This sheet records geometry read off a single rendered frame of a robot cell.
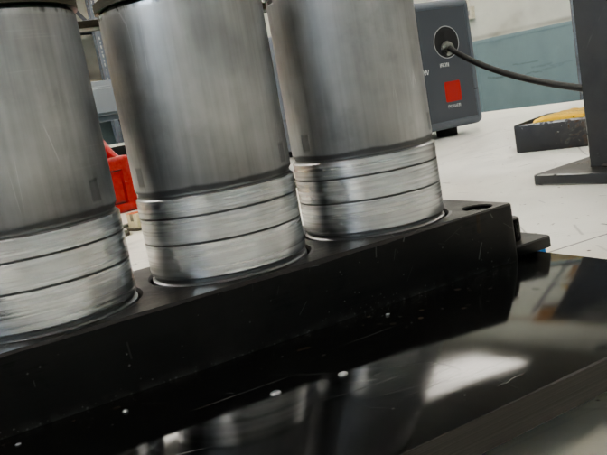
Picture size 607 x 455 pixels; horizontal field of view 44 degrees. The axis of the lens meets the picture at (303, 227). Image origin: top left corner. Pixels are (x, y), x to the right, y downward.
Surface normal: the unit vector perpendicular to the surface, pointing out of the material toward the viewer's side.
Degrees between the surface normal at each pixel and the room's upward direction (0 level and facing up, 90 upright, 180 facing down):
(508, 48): 90
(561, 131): 90
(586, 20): 90
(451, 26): 90
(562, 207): 0
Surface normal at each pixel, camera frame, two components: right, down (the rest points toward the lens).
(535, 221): -0.17, -0.97
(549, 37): -0.75, 0.24
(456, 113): 0.46, 0.07
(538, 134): -0.57, 0.24
